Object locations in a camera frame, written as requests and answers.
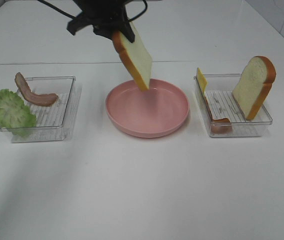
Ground clear left plastic container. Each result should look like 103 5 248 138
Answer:
0 76 82 143

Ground green lettuce leaf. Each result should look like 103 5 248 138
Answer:
0 89 37 137

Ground clear plastic container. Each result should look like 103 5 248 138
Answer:
0 76 82 143
194 73 273 138

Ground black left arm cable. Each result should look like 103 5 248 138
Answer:
37 0 149 22

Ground bread slice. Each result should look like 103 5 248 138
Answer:
112 23 153 91
232 56 276 121

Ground clear right plastic container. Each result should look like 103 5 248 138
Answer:
194 73 273 138

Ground bacon strip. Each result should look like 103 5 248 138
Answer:
14 72 58 107
204 96 233 134

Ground pink round plate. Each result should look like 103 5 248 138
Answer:
105 78 190 139

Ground yellow cheese slice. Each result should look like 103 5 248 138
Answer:
196 67 208 96

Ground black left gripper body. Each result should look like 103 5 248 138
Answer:
66 0 129 35

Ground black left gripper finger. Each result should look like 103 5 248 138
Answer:
118 21 135 42
93 24 116 39

